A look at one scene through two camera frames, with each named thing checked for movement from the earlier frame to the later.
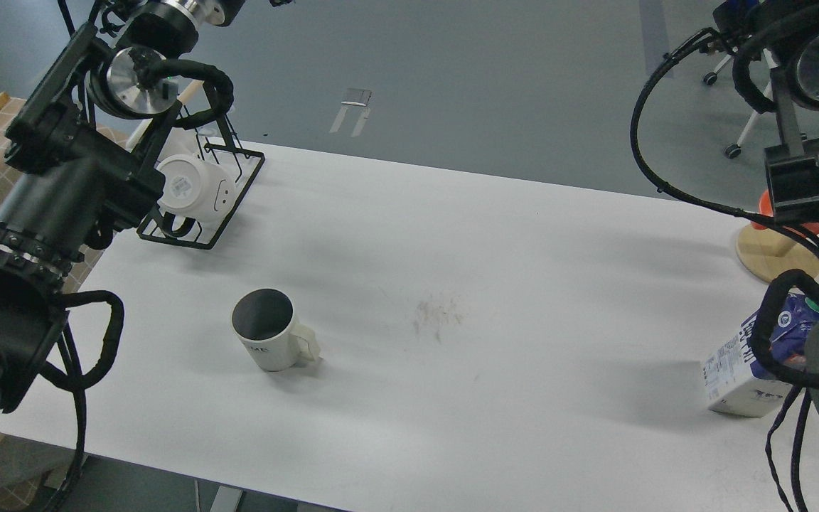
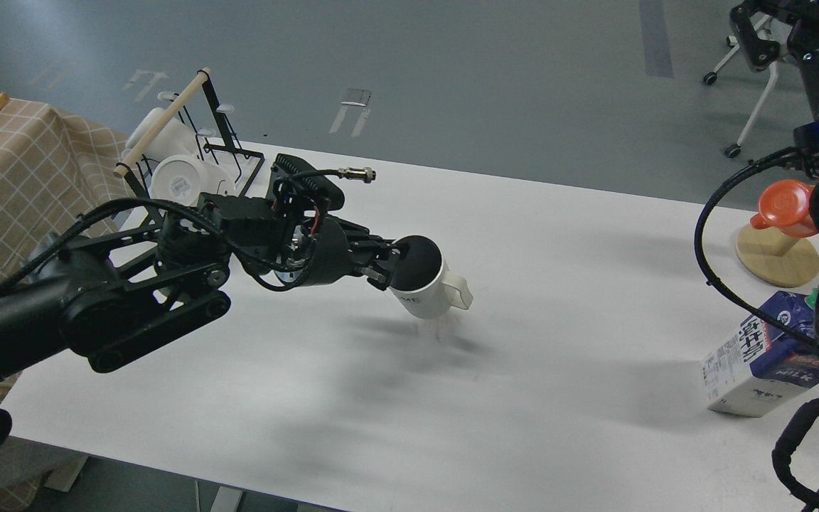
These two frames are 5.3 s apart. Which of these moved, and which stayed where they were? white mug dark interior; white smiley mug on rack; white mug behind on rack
Moved: white mug dark interior
Stayed: white smiley mug on rack; white mug behind on rack
